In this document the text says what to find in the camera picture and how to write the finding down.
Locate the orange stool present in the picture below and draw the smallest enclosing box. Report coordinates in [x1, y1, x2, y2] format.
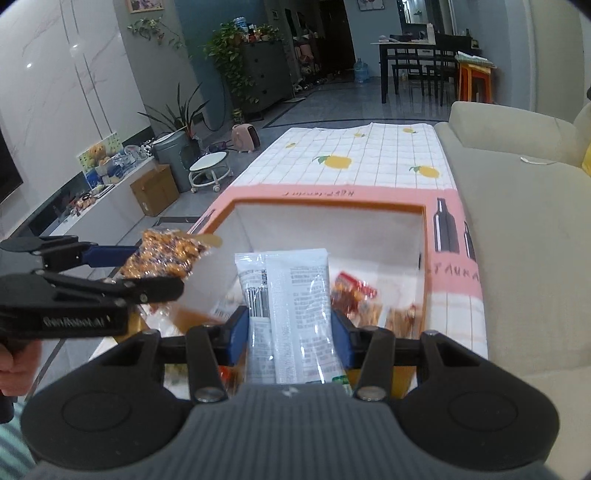
[459, 62, 493, 104]

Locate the potted plant grey pot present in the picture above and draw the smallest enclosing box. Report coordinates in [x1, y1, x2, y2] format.
[139, 84, 208, 193]

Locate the orange cardboard box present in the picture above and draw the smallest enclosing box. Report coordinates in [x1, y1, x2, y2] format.
[115, 197, 429, 398]

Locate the lemon pattern tablecloth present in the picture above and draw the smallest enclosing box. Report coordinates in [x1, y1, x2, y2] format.
[91, 121, 491, 398]

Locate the person left hand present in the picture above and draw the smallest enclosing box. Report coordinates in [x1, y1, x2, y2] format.
[0, 340, 42, 397]

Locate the yellow cushion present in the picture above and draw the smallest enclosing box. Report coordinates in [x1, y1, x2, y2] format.
[581, 144, 591, 177]

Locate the brown nut snack packet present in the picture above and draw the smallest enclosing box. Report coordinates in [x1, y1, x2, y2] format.
[119, 229, 222, 279]

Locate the white clear snack packet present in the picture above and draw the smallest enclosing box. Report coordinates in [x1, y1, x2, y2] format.
[235, 249, 349, 386]

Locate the blue water jug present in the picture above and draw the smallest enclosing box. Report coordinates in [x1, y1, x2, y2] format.
[353, 58, 370, 84]

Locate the beige sofa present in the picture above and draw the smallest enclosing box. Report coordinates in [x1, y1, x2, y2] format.
[436, 101, 590, 479]

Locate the brown cardboard box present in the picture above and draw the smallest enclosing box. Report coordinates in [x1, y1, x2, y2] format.
[130, 165, 179, 217]

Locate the white round rolling stool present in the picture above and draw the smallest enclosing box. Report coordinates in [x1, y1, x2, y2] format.
[188, 151, 233, 193]

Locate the teddy bear calendar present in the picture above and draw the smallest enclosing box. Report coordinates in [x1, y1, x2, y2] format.
[77, 132, 123, 174]

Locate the dark green cabinet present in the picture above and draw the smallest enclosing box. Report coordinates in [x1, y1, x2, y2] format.
[240, 41, 293, 117]

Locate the black dining table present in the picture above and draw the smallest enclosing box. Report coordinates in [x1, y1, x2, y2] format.
[374, 33, 482, 104]

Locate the red braised meat packet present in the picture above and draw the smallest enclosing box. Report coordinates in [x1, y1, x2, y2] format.
[331, 271, 383, 328]

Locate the white tv console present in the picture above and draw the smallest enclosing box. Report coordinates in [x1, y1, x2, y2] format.
[42, 157, 156, 245]

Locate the pink small heater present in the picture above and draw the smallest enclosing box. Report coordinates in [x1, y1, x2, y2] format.
[231, 123, 260, 153]

